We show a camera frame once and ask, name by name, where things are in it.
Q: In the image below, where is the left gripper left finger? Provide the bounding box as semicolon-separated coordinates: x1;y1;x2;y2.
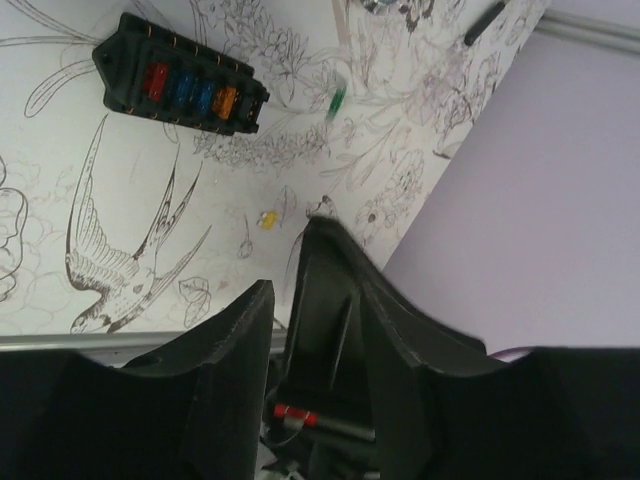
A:
124;280;275;479

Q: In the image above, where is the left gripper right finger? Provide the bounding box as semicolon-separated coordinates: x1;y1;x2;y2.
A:
282;217;505;479

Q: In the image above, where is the orange blade fuse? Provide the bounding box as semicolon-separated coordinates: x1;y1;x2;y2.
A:
211;86;237;120

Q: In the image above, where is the green blade fuse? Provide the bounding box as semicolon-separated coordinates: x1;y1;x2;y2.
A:
325;84;347;122

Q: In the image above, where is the black fuse box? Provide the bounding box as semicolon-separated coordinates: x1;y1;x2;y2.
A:
92;13;270;136

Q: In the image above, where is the yellow blade fuse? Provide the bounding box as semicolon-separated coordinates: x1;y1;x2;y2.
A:
258;210;278;231

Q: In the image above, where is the blue blade fuse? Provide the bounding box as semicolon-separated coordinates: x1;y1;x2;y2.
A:
171;71;194;108
194;79;215;115

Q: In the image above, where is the red blade fuse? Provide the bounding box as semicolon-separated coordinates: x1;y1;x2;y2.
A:
142;62;169;102

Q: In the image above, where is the floral printed table mat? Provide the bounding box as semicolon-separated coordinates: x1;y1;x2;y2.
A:
1;1;547;336

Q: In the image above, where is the aluminium mounting rail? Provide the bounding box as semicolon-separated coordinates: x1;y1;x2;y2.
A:
1;332;181;366

